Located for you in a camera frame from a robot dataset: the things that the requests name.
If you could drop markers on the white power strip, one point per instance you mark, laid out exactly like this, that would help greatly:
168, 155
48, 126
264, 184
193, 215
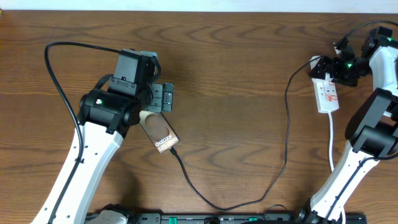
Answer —
326, 96

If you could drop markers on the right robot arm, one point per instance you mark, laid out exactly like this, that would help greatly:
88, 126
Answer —
371, 134

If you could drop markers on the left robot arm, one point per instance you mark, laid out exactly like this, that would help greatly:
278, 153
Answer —
128, 97

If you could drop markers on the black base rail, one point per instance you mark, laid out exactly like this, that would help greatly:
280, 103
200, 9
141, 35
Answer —
109, 216

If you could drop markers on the white USB charger adapter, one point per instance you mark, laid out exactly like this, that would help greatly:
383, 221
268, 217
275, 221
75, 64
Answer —
314, 60

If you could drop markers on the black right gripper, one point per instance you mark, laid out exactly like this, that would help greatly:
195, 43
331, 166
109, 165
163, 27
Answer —
335, 63

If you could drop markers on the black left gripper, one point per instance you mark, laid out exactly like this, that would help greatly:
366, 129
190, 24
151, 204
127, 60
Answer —
161, 102

